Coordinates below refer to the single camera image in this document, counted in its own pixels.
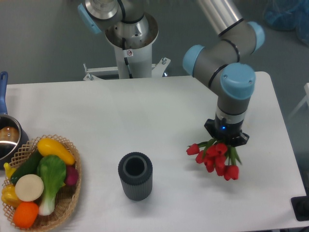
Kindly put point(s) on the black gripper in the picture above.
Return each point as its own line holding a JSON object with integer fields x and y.
{"x": 229, "y": 133}

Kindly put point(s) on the yellow banana tip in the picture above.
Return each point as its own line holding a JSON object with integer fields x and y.
{"x": 9, "y": 170}

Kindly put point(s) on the white frame at right edge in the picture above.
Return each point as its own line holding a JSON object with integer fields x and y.
{"x": 304, "y": 100}

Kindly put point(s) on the black device at table edge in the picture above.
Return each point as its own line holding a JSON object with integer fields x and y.
{"x": 301, "y": 207}

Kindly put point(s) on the dark grey ribbed vase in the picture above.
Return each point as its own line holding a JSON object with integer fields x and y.
{"x": 135, "y": 170}

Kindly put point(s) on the yellow squash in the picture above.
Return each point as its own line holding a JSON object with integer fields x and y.
{"x": 48, "y": 146}

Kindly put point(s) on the blue handled saucepan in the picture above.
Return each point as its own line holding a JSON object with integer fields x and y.
{"x": 12, "y": 136}

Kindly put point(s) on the dark green cucumber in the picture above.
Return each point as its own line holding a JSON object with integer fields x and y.
{"x": 28, "y": 167}

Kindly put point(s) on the blue plastic bag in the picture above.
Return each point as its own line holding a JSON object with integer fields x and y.
{"x": 288, "y": 15}

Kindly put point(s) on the cream round radish slice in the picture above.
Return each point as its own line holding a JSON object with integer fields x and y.
{"x": 29, "y": 188}

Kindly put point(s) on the purple red radish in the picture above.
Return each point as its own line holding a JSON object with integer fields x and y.
{"x": 71, "y": 176}

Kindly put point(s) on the red tulip bouquet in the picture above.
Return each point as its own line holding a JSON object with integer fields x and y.
{"x": 217, "y": 157}

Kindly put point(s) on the woven wicker basket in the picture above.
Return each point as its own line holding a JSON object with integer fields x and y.
{"x": 66, "y": 198}

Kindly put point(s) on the yellow bell pepper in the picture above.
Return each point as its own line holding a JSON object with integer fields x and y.
{"x": 9, "y": 197}

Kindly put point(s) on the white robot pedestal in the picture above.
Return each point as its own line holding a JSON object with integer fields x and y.
{"x": 131, "y": 63}

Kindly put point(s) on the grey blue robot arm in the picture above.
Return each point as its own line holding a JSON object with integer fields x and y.
{"x": 132, "y": 31}

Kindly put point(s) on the green bok choy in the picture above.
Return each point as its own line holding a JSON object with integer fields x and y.
{"x": 52, "y": 171}

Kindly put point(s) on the orange fruit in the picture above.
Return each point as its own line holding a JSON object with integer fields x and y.
{"x": 25, "y": 214}

